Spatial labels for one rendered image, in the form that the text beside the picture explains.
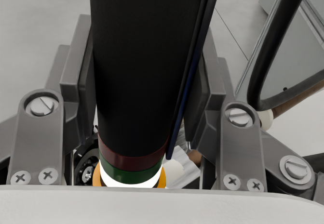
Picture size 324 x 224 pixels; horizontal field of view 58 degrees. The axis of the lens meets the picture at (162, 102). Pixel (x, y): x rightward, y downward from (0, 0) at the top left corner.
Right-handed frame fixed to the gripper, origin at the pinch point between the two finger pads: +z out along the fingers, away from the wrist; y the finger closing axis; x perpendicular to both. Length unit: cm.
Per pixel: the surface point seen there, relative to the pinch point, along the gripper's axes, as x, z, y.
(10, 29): -149, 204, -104
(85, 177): -25.6, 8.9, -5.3
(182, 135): -34.4, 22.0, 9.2
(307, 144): -29.1, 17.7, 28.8
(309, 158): -15.4, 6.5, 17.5
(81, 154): -27.7, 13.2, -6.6
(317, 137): -27.7, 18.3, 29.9
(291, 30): -62, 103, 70
